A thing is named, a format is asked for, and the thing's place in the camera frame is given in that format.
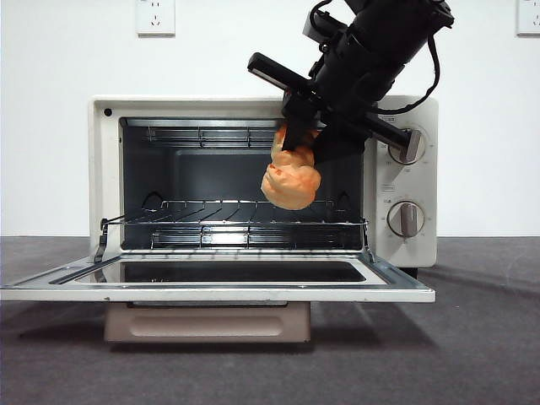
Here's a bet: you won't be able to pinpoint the orange-brown bread roll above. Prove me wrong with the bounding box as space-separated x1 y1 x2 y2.
261 121 322 211

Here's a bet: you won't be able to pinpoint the oven door with beige handle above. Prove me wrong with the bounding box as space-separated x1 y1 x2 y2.
0 251 436 343

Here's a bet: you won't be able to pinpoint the beige oven knob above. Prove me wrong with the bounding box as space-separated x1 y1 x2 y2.
386 126 429 165
386 201 425 238

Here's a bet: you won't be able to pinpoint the white Toshiba toaster oven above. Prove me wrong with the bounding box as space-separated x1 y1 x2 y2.
87 94 439 279

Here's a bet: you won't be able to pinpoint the dark grey table cloth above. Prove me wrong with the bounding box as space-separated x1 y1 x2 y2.
0 235 540 405

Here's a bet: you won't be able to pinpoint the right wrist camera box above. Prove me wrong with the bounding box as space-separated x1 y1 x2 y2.
302 8 351 46

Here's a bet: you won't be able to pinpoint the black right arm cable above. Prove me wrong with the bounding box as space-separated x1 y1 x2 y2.
377 33 443 116

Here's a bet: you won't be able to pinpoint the metal wire oven rack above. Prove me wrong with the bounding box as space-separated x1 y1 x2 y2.
103 197 372 250

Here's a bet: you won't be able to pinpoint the white wall socket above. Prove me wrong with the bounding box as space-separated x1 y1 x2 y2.
135 0 176 37
515 0 540 37

